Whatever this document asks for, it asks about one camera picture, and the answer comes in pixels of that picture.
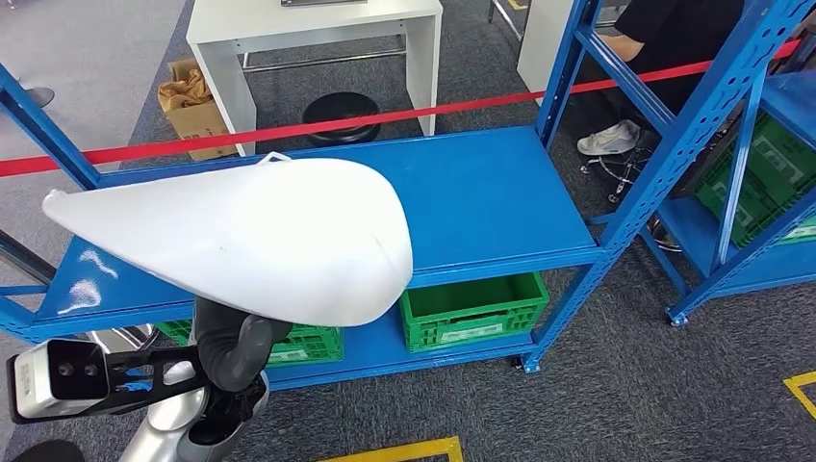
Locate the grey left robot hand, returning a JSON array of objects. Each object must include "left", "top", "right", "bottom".
[{"left": 192, "top": 295, "right": 294, "bottom": 394}]

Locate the white plastic shell part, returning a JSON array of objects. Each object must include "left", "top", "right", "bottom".
[{"left": 40, "top": 151, "right": 415, "bottom": 328}]

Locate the blue metal shelf rack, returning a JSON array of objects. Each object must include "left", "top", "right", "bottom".
[
  {"left": 640, "top": 64, "right": 816, "bottom": 327},
  {"left": 0, "top": 0, "right": 816, "bottom": 394}
]

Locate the green plastic crate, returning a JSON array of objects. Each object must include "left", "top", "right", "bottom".
[
  {"left": 399, "top": 271, "right": 550, "bottom": 354},
  {"left": 154, "top": 319, "right": 345, "bottom": 368},
  {"left": 693, "top": 111, "right": 816, "bottom": 250}
]

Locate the red barrier belt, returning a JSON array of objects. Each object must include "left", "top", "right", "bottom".
[{"left": 0, "top": 38, "right": 802, "bottom": 178}]

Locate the open cardboard box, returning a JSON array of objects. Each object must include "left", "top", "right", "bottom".
[{"left": 157, "top": 57, "right": 239, "bottom": 162}]

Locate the crumpled brown packing paper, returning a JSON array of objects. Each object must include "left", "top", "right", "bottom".
[{"left": 158, "top": 66, "right": 215, "bottom": 113}]

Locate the black round stool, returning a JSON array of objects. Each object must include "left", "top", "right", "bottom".
[{"left": 301, "top": 90, "right": 384, "bottom": 148}]

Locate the white desk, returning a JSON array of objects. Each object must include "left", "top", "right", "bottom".
[{"left": 186, "top": 0, "right": 445, "bottom": 158}]

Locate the white cabinet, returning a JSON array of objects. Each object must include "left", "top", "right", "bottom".
[{"left": 516, "top": 0, "right": 578, "bottom": 107}]

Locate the chrome swivel chair base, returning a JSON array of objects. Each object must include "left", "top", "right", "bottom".
[{"left": 579, "top": 130, "right": 686, "bottom": 253}]

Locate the seated person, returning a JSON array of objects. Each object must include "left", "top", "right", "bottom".
[{"left": 576, "top": 0, "right": 747, "bottom": 158}]

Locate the silver stanchion post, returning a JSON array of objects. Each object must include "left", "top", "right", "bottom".
[{"left": 17, "top": 84, "right": 57, "bottom": 110}]

